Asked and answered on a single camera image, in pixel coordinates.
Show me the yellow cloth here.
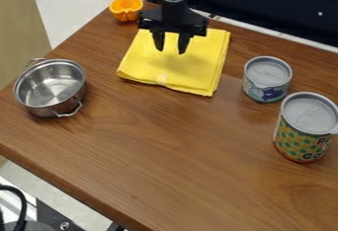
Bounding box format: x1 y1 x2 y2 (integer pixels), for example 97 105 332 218
115 27 233 98

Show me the orange toy pepper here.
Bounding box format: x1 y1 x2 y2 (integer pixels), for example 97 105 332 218
108 0 145 23

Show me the silver pot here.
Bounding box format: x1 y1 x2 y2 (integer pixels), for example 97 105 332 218
12 56 88 118

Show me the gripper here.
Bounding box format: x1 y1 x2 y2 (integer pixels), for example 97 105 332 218
135 0 211 55

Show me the blue and white can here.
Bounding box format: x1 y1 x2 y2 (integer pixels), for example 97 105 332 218
241 55 295 104

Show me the green dotted orange can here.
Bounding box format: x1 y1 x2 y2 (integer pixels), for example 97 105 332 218
272 91 338 164

